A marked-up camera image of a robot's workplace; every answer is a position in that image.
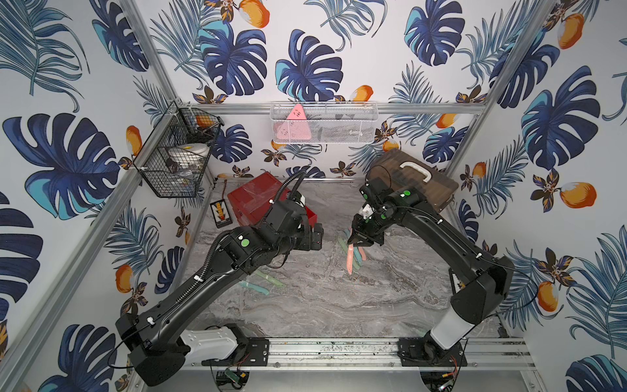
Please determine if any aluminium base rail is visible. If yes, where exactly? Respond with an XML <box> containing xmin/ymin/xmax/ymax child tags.
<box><xmin>182</xmin><ymin>337</ymin><xmax>537</xmax><ymax>372</ymax></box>

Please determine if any white storage box brown lid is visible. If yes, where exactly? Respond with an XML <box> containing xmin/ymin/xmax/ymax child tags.
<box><xmin>367</xmin><ymin>149</ymin><xmax>459</xmax><ymax>212</ymax></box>

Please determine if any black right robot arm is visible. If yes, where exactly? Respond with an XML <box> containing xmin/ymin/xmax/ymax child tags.
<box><xmin>349</xmin><ymin>179</ymin><xmax>515</xmax><ymax>363</ymax></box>

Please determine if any teal ceramic fruit knife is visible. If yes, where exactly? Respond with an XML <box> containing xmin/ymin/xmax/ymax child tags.
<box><xmin>357</xmin><ymin>247</ymin><xmax>367</xmax><ymax>261</ymax></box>

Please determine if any pink triangle item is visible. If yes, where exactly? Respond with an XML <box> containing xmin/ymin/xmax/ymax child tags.
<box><xmin>274</xmin><ymin>104</ymin><xmax>312</xmax><ymax>143</ymax></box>

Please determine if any red drawer cabinet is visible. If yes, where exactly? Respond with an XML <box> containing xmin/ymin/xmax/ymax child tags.
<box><xmin>227</xmin><ymin>171</ymin><xmax>318</xmax><ymax>229</ymax></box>

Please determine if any clear wall shelf tray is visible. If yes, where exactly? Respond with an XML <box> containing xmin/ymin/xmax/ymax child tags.
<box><xmin>269</xmin><ymin>102</ymin><xmax>379</xmax><ymax>145</ymax></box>

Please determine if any black wire basket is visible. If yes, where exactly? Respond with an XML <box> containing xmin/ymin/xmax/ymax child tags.
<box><xmin>132</xmin><ymin>102</ymin><xmax>224</xmax><ymax>199</ymax></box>

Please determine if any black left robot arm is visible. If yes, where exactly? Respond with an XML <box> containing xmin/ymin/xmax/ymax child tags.
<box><xmin>115</xmin><ymin>190</ymin><xmax>324</xmax><ymax>386</ymax></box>

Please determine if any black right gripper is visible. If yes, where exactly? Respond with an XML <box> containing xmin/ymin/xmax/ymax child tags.
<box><xmin>345</xmin><ymin>208</ymin><xmax>393</xmax><ymax>246</ymax></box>

